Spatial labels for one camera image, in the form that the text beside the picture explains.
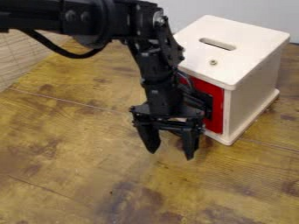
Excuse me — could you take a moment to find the black cable loop at arm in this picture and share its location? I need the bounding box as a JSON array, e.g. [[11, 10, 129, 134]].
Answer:
[[22, 29, 107, 60]]

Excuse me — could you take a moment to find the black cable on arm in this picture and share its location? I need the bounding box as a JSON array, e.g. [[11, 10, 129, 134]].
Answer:
[[178, 73, 194, 94]]

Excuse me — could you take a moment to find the white wooden cabinet box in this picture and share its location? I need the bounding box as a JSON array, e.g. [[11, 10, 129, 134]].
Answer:
[[176, 15, 290, 145]]

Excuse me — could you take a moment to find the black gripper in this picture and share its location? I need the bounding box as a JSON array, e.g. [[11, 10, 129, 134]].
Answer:
[[130, 79, 205, 160]]

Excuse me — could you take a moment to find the red drawer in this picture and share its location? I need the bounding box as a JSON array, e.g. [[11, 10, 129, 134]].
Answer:
[[180, 75, 225, 134]]

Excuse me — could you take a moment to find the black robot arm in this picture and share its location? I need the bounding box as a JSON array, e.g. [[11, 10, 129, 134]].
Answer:
[[0, 0, 205, 158]]

